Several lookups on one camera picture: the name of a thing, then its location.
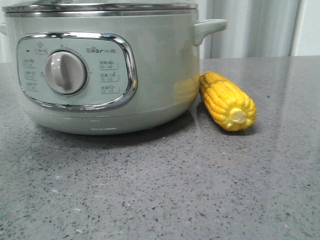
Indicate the white pleated curtain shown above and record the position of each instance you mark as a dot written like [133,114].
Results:
[262,28]

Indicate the yellow corn cob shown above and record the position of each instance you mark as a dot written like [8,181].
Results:
[229,106]

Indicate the glass pot lid steel rim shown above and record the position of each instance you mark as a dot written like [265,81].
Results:
[33,6]

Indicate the pale green electric cooking pot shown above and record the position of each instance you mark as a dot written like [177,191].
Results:
[106,72]

